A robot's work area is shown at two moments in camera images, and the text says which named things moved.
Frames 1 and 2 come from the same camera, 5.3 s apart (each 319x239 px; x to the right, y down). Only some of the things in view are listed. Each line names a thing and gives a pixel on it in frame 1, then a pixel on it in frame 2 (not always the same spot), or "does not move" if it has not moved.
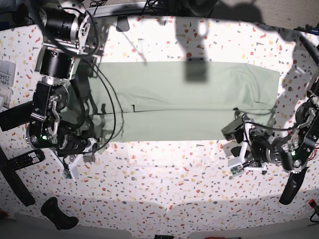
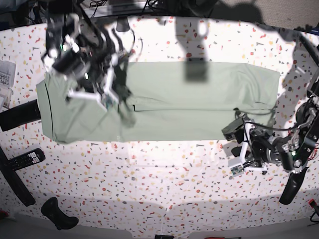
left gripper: x=67 y=145 -> x=91 y=71
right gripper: x=261 y=148 does not move
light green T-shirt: x=143 y=101 does not move
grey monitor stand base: x=122 y=24 does not move
